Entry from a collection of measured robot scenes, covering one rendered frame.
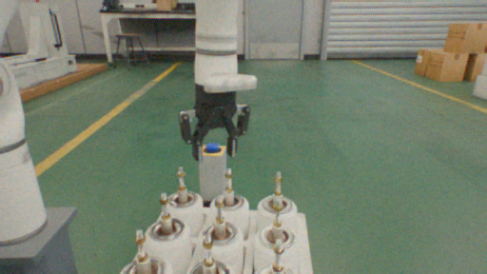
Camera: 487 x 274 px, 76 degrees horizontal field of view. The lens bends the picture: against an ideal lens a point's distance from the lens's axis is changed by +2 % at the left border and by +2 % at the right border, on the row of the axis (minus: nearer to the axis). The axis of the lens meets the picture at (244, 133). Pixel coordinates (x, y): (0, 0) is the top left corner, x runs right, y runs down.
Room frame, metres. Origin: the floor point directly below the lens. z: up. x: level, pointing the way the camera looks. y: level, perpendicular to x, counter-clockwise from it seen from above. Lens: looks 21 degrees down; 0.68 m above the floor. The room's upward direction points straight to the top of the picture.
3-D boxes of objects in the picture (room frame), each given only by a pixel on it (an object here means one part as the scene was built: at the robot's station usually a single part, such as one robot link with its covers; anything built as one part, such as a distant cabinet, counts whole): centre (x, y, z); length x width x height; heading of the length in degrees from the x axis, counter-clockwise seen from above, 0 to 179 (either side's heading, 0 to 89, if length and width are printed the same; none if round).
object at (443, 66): (3.57, -2.27, 0.15); 0.30 x 0.24 x 0.30; 0
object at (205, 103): (0.55, 0.05, 0.53); 0.08 x 0.08 x 0.09
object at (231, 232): (0.54, 0.05, 0.25); 0.08 x 0.08 x 0.01
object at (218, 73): (0.53, 0.04, 0.60); 0.11 x 0.09 x 0.06; 29
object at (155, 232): (0.55, 0.17, 0.25); 0.08 x 0.08 x 0.01
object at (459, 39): (3.57, -2.42, 0.45); 0.30 x 0.24 x 0.30; 3
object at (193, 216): (0.67, 0.16, 0.16); 0.10 x 0.10 x 0.18
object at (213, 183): (0.84, 0.10, 0.16); 0.07 x 0.07 x 0.31; 84
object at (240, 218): (0.66, 0.04, 0.16); 0.10 x 0.10 x 0.18
